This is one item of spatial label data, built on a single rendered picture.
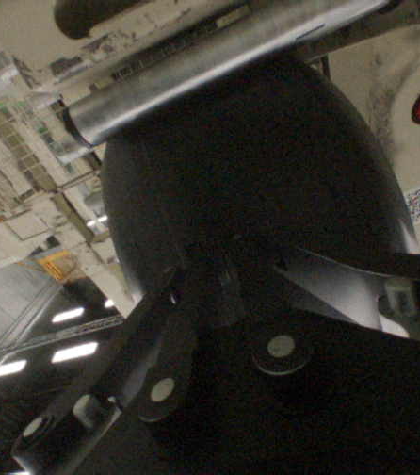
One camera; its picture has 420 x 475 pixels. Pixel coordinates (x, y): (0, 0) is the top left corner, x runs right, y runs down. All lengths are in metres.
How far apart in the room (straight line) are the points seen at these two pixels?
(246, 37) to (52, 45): 0.17
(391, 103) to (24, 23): 0.42
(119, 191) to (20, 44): 0.13
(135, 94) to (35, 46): 0.08
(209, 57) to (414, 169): 0.37
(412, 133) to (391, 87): 0.08
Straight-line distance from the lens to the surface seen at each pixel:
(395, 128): 0.48
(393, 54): 0.46
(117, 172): 0.29
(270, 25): 0.30
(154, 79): 0.29
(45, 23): 0.29
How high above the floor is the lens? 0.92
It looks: 29 degrees up
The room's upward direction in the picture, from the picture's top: 154 degrees clockwise
